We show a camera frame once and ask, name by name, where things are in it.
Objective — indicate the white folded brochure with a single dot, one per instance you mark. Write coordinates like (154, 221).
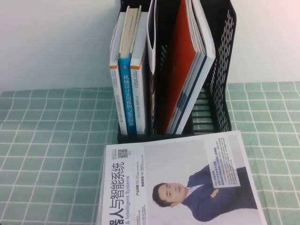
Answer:
(151, 47)

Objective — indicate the red cover magazine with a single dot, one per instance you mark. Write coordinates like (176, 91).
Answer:
(180, 70)

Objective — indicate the blue spine book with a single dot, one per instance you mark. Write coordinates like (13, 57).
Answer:
(129, 93)

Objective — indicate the green checkered tablecloth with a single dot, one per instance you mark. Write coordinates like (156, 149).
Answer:
(47, 140)

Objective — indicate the magazine with man portrait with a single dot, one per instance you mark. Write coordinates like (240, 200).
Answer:
(175, 164)

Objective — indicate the black mesh book holder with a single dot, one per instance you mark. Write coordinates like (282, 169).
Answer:
(225, 70)

